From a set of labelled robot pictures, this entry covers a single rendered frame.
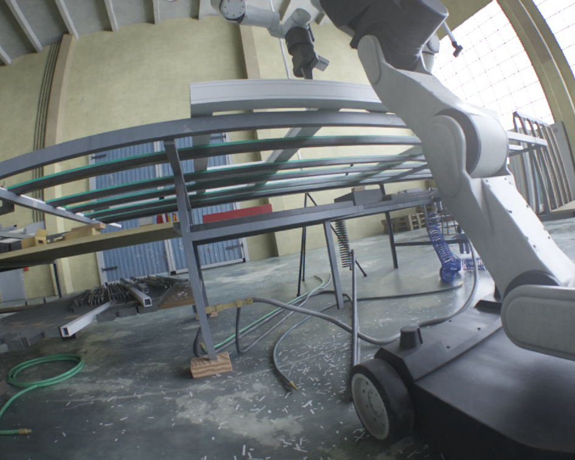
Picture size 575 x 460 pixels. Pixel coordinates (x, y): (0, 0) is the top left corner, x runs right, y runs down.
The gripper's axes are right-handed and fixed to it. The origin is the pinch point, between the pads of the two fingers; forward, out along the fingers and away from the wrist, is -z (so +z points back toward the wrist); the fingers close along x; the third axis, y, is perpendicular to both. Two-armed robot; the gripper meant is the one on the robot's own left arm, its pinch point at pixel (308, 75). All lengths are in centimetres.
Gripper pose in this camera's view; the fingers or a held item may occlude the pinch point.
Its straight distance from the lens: 92.0
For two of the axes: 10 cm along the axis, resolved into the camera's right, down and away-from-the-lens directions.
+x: 3.0, -0.7, -9.5
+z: -1.8, -9.8, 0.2
